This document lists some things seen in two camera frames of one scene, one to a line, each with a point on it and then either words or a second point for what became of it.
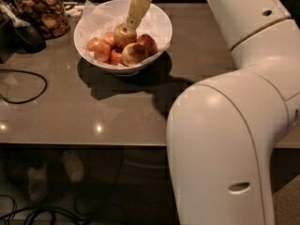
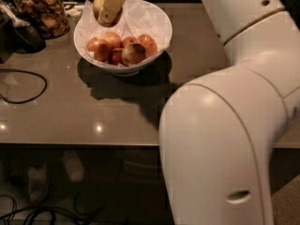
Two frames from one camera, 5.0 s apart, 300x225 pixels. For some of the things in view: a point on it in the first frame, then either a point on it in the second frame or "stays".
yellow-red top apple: [123, 36] -> [97, 6]
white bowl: [103, 38] stays
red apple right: [148, 43] stays
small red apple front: [115, 57] stays
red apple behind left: [109, 37] stays
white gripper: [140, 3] -> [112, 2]
